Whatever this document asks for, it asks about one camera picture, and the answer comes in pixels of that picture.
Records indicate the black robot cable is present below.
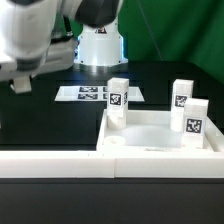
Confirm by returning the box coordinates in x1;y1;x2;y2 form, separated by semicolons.
49;14;78;44

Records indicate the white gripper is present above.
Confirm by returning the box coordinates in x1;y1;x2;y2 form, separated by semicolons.
0;38;78;82

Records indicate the white square table top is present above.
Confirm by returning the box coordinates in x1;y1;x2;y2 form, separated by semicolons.
96;110;224;153

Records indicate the white sheet with markers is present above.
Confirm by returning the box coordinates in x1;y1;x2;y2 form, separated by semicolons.
55;86;144;102

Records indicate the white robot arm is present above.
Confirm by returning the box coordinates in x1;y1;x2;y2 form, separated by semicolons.
0;0;124;81

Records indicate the white L-shaped fence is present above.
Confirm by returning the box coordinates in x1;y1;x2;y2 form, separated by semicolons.
0;114;224;179

